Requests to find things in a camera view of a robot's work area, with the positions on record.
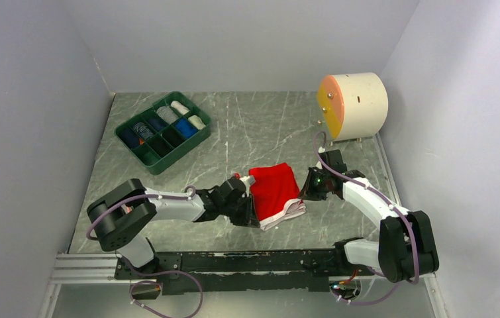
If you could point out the dark striped rolled sock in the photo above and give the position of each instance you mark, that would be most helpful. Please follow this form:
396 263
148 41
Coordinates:
143 130

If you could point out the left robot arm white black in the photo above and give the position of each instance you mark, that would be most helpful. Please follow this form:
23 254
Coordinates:
118 217

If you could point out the grey striped rolled sock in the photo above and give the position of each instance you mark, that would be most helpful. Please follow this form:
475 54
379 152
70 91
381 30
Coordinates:
167 114

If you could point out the cream round cabinet orange front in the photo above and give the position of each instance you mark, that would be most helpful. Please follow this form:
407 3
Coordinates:
353 105

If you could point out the navy blue rolled sock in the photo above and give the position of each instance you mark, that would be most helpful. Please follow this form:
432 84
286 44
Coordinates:
157 124

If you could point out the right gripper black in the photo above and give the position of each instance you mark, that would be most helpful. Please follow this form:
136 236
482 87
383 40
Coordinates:
308 192

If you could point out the white rolled sock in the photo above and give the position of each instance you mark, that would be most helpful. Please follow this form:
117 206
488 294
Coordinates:
179 107

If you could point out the green compartment organizer tray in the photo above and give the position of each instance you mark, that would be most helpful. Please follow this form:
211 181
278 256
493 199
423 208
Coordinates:
145 154

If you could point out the cream rolled sock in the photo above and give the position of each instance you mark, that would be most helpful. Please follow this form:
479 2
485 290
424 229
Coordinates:
197 122

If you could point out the dark blue rolled sock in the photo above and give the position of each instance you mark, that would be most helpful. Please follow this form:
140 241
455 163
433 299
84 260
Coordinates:
130 138

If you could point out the red white underwear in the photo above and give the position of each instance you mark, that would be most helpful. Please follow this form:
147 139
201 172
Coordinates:
276 195

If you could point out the black rolled sock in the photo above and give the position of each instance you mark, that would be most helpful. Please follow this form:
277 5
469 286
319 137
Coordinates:
173 137

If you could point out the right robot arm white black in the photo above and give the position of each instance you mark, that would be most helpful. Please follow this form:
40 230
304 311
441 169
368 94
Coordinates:
405 249

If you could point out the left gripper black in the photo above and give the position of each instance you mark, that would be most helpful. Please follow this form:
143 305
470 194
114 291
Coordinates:
249 217

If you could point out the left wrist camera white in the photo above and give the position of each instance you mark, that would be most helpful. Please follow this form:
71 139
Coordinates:
248 180

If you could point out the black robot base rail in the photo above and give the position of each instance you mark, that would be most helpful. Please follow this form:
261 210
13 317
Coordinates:
314 270

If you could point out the bright blue rolled sock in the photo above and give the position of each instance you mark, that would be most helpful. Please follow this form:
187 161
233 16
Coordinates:
186 129

